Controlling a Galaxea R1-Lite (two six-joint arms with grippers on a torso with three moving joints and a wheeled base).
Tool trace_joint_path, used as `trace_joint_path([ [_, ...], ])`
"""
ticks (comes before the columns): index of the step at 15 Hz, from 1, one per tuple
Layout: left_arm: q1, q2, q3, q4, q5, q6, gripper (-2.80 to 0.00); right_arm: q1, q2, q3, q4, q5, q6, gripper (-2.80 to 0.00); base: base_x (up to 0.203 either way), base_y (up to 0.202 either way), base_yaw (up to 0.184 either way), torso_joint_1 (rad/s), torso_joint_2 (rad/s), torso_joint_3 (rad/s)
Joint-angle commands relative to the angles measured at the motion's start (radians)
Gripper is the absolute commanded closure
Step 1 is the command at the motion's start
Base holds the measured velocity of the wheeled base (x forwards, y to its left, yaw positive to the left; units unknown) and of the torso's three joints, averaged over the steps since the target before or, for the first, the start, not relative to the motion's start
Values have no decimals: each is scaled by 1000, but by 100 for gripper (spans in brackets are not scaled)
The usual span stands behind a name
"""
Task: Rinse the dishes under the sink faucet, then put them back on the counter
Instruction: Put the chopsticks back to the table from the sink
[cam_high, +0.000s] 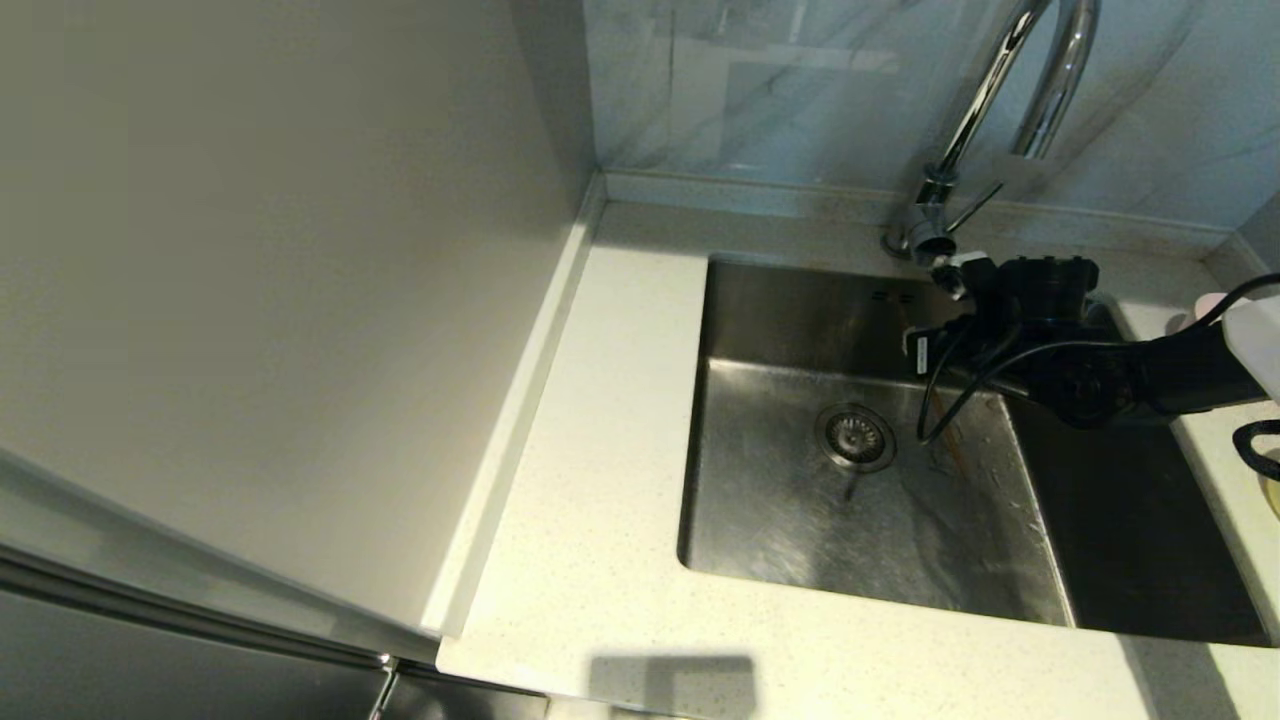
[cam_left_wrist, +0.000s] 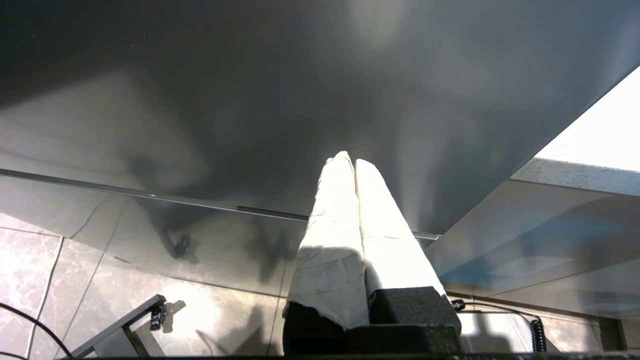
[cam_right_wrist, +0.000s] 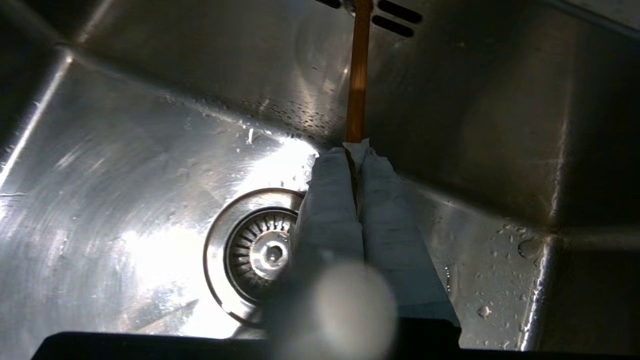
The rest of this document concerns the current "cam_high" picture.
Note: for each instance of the pink plastic bowl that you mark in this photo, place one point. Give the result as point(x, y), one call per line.
point(1195, 312)

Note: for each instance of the silver cabinet rail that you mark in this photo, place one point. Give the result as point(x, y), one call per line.
point(200, 620)

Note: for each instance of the chrome faucet lever rod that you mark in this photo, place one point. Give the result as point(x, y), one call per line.
point(975, 205)

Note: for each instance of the tall cabinet unit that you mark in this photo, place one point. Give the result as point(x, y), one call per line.
point(250, 300)

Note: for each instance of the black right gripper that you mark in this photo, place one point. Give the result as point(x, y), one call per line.
point(1000, 335)

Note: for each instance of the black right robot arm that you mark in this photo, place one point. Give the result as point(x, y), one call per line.
point(1160, 375)

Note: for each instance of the yellow plastic bowl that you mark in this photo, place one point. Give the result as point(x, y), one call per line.
point(1273, 495)

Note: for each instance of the under-counter cabinet front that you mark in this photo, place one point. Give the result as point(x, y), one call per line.
point(460, 702)

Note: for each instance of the stainless steel sink basin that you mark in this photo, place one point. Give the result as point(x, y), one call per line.
point(800, 500)

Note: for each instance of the chrome gooseneck faucet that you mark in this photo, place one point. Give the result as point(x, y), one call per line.
point(985, 90)

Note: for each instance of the round metal drain strainer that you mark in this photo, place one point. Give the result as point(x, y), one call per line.
point(856, 437)

